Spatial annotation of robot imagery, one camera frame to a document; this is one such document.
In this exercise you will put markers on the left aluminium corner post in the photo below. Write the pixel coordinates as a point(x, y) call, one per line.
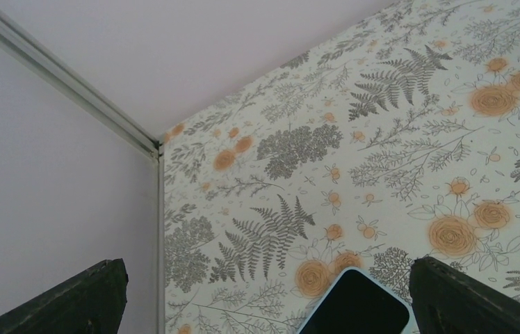
point(79, 182)

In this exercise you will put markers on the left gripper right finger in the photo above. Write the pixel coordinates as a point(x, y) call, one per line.
point(445, 300)

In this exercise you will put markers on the phone in light blue case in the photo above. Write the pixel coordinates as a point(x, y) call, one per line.
point(358, 303)

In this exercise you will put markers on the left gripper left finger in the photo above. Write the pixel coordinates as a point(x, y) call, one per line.
point(92, 301)

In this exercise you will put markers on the floral patterned table mat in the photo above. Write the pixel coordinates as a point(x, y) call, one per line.
point(398, 138)

